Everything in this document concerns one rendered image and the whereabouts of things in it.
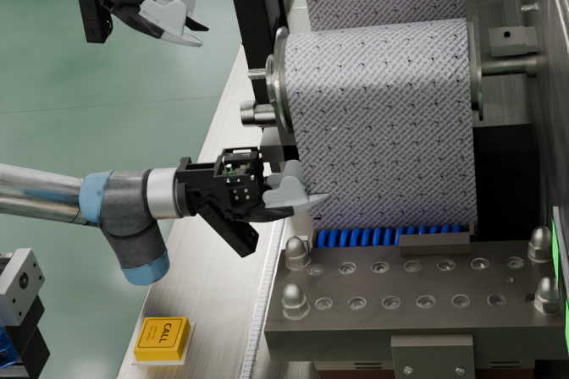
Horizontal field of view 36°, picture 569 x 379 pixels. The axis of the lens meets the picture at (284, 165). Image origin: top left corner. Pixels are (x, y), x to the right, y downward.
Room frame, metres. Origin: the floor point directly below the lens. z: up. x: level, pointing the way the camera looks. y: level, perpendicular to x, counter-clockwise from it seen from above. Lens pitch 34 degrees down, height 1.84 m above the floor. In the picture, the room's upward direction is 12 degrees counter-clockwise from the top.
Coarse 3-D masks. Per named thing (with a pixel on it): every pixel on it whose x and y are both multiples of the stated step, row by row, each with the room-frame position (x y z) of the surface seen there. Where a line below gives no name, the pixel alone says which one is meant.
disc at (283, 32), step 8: (280, 32) 1.06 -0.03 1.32; (288, 32) 1.10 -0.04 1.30; (280, 40) 1.05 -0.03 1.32; (280, 48) 1.04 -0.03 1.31; (280, 88) 1.00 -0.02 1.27; (280, 96) 0.99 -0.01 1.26; (280, 104) 0.98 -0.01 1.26; (280, 112) 0.98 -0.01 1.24; (288, 120) 1.00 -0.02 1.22; (288, 128) 1.00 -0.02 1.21
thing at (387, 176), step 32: (384, 128) 0.96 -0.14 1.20; (416, 128) 0.95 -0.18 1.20; (448, 128) 0.94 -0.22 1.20; (320, 160) 0.98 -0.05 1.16; (352, 160) 0.97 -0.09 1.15; (384, 160) 0.96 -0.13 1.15; (416, 160) 0.95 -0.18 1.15; (448, 160) 0.94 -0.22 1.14; (320, 192) 0.99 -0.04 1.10; (352, 192) 0.97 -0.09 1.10; (384, 192) 0.96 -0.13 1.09; (416, 192) 0.95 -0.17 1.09; (448, 192) 0.94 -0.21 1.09; (320, 224) 0.99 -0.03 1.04; (352, 224) 0.98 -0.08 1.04; (384, 224) 0.96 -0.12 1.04; (416, 224) 0.95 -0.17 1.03
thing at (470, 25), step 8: (472, 24) 1.00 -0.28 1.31; (472, 32) 0.98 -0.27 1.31; (472, 40) 0.97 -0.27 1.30; (472, 48) 0.96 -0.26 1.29; (280, 56) 1.03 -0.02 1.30; (472, 56) 0.95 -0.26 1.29; (280, 64) 1.02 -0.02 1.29; (472, 64) 0.94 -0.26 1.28; (280, 72) 1.01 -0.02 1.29; (472, 72) 0.94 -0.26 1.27; (280, 80) 1.01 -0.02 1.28; (472, 80) 0.94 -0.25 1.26; (472, 88) 0.94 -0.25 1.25; (472, 96) 0.94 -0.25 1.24; (288, 104) 1.00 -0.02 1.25; (472, 104) 0.94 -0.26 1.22; (288, 112) 1.00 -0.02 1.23
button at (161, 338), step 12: (144, 324) 0.98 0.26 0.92; (156, 324) 0.98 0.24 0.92; (168, 324) 0.97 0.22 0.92; (180, 324) 0.97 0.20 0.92; (144, 336) 0.96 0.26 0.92; (156, 336) 0.95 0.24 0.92; (168, 336) 0.95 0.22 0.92; (180, 336) 0.94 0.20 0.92; (144, 348) 0.93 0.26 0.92; (156, 348) 0.93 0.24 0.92; (168, 348) 0.92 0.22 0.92; (180, 348) 0.93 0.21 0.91; (144, 360) 0.93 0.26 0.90
